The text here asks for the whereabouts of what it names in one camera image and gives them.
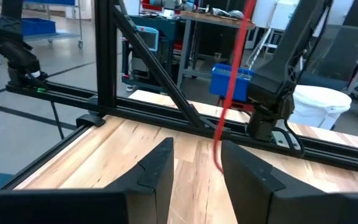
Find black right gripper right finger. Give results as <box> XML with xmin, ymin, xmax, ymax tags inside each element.
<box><xmin>221</xmin><ymin>139</ymin><xmax>344</xmax><ymax>224</ymax></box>

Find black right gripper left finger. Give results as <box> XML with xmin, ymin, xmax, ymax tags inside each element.
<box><xmin>104</xmin><ymin>137</ymin><xmax>175</xmax><ymax>224</ymax></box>

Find red cord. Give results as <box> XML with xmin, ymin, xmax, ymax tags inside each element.
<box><xmin>213</xmin><ymin>0</ymin><xmax>258</xmax><ymax>174</ymax></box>

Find blue box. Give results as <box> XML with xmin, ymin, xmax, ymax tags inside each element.
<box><xmin>209</xmin><ymin>63</ymin><xmax>255</xmax><ymax>103</ymax></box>

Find white plastic bin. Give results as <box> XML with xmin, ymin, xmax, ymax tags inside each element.
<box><xmin>287</xmin><ymin>84</ymin><xmax>352</xmax><ymax>131</ymax></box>

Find wooden workbench grey legs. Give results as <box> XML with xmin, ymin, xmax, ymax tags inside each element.
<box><xmin>177</xmin><ymin>11</ymin><xmax>257</xmax><ymax>88</ymax></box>

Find light blue teach pendant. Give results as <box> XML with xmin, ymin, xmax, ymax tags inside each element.
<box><xmin>135</xmin><ymin>26</ymin><xmax>160</xmax><ymax>52</ymax></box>

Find dark computer cabinet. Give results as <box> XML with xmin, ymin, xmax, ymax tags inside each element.
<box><xmin>121</xmin><ymin>15</ymin><xmax>180</xmax><ymax>93</ymax></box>

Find grey mesh office chair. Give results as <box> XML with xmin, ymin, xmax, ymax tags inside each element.
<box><xmin>300</xmin><ymin>24</ymin><xmax>358</xmax><ymax>91</ymax></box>

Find white partition panel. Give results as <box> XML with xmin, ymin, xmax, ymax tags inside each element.
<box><xmin>253</xmin><ymin>0</ymin><xmax>301</xmax><ymax>30</ymax></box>

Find metal cart blue bins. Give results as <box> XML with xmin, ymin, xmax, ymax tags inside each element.
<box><xmin>0</xmin><ymin>0</ymin><xmax>84</xmax><ymax>67</ymax></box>

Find black cable under frame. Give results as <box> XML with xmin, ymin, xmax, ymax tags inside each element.
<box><xmin>50</xmin><ymin>101</ymin><xmax>65</xmax><ymax>140</ymax></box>

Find black aluminium table frame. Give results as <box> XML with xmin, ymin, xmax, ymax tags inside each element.
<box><xmin>0</xmin><ymin>0</ymin><xmax>358</xmax><ymax>191</ymax></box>

